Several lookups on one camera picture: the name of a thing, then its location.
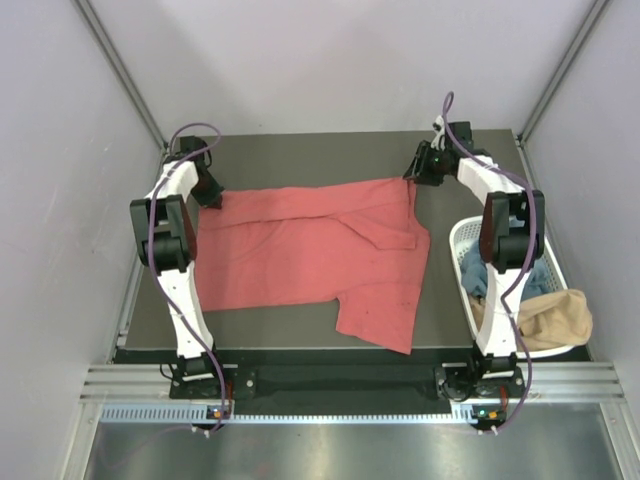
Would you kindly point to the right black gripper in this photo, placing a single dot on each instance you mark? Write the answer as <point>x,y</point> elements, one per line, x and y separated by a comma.
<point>417,170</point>

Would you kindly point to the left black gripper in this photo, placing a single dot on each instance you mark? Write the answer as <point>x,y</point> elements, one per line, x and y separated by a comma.
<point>213,197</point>

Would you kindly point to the red t shirt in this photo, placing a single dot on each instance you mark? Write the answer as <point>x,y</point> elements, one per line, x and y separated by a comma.
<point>359,243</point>

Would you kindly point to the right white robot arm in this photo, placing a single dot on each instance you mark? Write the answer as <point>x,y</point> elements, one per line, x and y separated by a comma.
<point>510,241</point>

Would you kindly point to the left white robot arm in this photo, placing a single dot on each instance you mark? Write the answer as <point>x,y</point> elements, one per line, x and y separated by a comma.
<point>166,244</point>

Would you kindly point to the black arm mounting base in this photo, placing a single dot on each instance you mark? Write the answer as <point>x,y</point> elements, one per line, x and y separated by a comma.
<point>259,373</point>

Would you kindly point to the blue t shirt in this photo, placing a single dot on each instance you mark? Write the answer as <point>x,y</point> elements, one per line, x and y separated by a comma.
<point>474,278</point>

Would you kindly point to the white plastic laundry basket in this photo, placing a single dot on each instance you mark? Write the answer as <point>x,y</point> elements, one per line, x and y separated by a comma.
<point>461,237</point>

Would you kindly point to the tan t shirt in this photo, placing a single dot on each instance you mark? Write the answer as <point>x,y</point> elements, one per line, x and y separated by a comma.
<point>546,322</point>

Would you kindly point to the left aluminium frame post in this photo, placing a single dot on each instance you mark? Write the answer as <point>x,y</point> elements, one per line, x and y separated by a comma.
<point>106,45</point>

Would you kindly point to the aluminium frame post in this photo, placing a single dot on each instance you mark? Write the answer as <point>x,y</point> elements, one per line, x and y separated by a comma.
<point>106,45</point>
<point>586,28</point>

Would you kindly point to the grey slotted cable duct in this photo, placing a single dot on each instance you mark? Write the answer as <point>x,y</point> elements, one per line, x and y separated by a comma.
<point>202,414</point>

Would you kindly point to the right aluminium frame post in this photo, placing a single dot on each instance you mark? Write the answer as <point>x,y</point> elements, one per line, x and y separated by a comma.
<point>586,28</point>

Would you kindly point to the aluminium front rail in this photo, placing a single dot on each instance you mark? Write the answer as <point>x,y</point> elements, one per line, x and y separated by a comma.
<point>555,382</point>

